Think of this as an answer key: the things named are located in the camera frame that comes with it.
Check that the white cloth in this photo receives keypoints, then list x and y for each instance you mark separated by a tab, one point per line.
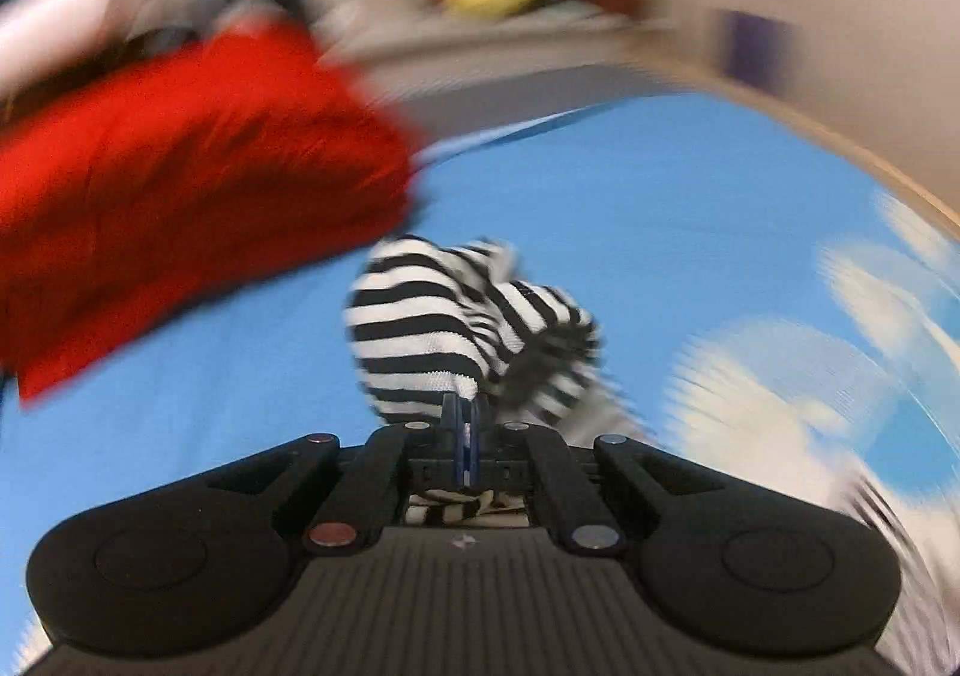
60	15

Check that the wooden bed frame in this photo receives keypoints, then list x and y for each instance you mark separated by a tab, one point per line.
840	143

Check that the purple box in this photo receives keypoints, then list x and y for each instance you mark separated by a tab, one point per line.
754	48

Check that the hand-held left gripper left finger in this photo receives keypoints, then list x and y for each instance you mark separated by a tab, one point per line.
451	422

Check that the blue white printed bedsheet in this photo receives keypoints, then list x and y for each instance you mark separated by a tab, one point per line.
645	211

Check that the black white striped garment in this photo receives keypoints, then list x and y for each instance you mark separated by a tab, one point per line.
420	331

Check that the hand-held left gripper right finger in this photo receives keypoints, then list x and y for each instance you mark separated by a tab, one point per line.
480	424

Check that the red cloth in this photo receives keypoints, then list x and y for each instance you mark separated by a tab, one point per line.
187	188

